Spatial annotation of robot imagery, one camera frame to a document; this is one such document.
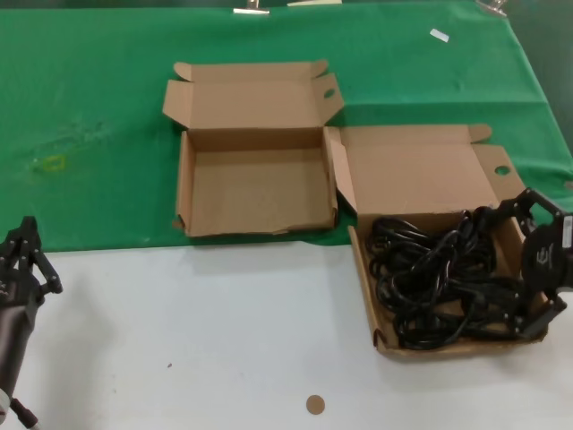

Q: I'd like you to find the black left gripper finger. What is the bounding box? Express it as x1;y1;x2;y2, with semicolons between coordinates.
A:
0;217;32;270
29;217;64;295

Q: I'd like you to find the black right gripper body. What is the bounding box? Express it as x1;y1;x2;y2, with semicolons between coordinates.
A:
521;214;573;297

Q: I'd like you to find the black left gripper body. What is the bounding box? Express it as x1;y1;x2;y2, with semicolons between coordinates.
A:
0;263;46;320

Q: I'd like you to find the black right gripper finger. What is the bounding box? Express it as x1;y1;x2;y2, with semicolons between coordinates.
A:
513;288;569;341
485;187;566;230

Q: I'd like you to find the cardboard box with round hole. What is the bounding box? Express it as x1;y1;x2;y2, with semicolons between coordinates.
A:
324;124;554;359

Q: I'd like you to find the cardboard box with oval hole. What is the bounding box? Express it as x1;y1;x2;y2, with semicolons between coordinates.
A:
161;59;346;237

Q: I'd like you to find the green table cloth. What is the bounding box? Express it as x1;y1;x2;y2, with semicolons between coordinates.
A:
0;0;573;254

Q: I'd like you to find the metal cloth clip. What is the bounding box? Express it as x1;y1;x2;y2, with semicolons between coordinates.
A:
232;0;271;16
475;0;509;18

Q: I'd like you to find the brown round sticker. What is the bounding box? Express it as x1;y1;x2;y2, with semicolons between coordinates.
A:
305;394;327;417

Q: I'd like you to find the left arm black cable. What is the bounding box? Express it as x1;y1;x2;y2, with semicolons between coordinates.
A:
9;397;44;430

